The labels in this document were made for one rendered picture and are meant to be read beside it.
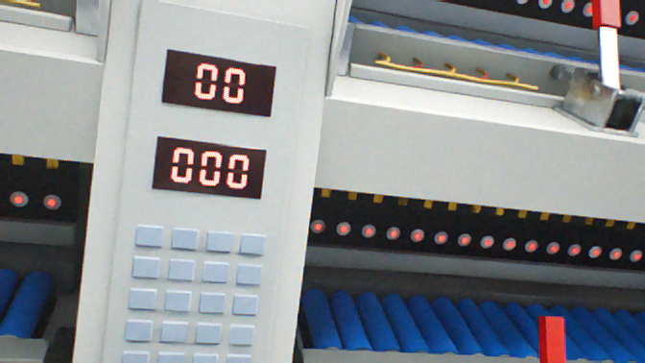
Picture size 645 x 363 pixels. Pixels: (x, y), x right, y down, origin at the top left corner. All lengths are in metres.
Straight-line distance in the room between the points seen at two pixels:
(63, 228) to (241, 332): 0.20
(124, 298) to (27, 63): 0.10
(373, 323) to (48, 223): 0.23
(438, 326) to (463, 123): 0.19
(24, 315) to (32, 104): 0.16
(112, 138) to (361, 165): 0.11
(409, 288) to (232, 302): 0.22
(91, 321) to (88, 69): 0.10
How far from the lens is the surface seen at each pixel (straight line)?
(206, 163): 0.25
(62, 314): 0.41
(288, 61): 0.25
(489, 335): 0.44
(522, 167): 0.31
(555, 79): 0.39
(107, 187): 0.25
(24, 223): 0.44
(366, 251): 0.45
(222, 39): 0.25
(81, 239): 0.46
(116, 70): 0.25
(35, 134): 0.27
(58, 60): 0.26
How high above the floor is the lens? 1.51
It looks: 3 degrees down
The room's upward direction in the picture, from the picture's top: 7 degrees clockwise
